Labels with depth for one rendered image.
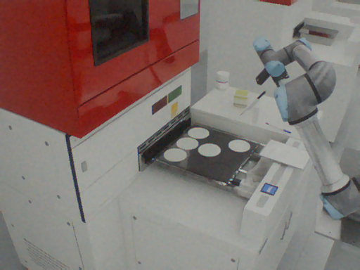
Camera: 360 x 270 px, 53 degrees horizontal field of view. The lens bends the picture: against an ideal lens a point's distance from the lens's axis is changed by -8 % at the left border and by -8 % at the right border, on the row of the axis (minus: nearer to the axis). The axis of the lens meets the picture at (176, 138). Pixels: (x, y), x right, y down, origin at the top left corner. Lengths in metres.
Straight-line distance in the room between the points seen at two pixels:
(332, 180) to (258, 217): 0.29
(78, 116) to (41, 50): 0.24
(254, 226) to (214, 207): 0.24
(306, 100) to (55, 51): 0.81
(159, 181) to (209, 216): 0.30
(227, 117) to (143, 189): 0.56
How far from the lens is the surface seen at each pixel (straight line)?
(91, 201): 1.51
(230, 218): 1.54
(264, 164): 1.75
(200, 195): 1.64
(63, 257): 1.92
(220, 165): 1.67
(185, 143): 1.80
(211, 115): 1.94
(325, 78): 1.31
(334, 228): 1.60
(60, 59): 1.18
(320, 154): 1.36
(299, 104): 1.29
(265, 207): 1.40
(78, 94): 1.20
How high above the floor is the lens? 1.88
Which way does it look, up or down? 32 degrees down
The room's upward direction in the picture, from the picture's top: straight up
